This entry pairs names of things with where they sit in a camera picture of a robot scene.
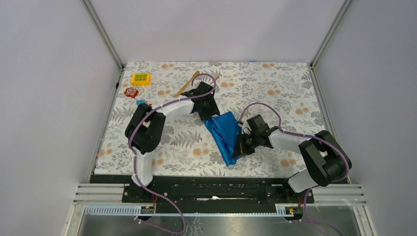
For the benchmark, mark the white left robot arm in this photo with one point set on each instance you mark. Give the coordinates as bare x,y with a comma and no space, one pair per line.
145,128

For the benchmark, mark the yellow green toy block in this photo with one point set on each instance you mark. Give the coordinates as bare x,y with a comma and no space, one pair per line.
141,79

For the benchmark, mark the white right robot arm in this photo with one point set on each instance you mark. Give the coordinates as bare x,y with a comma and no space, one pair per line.
325,160

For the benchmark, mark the floral tablecloth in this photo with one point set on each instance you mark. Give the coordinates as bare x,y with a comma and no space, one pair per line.
273,90

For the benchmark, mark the blue cloth napkin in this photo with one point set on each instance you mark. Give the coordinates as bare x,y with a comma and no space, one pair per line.
224,130

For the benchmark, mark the wooden spoon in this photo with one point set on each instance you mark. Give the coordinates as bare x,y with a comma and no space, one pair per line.
187,84

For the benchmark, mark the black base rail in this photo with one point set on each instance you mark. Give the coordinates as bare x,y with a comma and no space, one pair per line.
207,194

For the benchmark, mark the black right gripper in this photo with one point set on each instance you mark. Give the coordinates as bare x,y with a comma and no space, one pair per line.
241,149

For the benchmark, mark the blue toy train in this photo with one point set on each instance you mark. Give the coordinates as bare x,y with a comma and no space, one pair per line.
143,102

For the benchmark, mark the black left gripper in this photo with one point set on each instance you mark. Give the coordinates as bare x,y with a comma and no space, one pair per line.
212,109

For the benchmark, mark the red owl toy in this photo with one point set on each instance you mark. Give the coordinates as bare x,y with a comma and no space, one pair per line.
131,92

